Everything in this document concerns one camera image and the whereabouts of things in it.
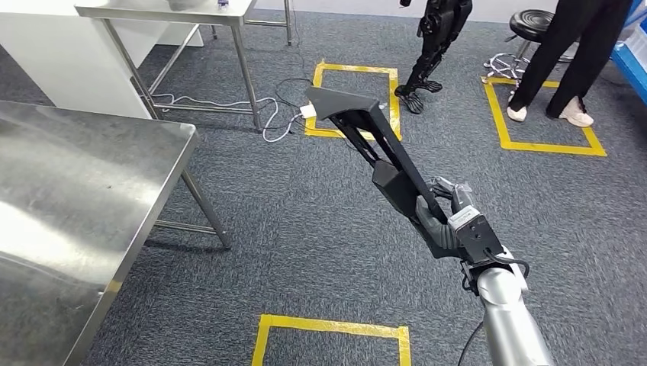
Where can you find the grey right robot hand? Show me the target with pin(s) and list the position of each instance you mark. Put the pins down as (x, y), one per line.
(457, 199)

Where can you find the black plastic car trim part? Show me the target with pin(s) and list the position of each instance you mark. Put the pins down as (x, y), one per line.
(343, 103)

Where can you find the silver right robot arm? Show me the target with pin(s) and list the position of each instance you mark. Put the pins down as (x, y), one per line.
(510, 323)

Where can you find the stainless steel workbench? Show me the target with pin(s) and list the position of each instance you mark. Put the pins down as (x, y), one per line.
(76, 202)

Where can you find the yellow floor tape square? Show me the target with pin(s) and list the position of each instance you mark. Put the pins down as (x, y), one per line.
(546, 146)
(354, 68)
(328, 326)

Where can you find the black humanoid robot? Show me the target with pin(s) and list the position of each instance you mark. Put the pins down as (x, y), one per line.
(437, 30)

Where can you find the white power adapter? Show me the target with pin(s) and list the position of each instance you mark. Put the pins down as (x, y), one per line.
(307, 111)

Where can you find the person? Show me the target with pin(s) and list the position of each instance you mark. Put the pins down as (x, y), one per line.
(581, 50)

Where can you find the white plastic crate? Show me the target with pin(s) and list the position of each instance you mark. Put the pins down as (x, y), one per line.
(639, 48)

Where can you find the stainless steel table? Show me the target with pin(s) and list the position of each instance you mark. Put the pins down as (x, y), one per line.
(126, 12)

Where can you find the white cabinet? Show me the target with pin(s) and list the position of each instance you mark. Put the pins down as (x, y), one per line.
(60, 60)

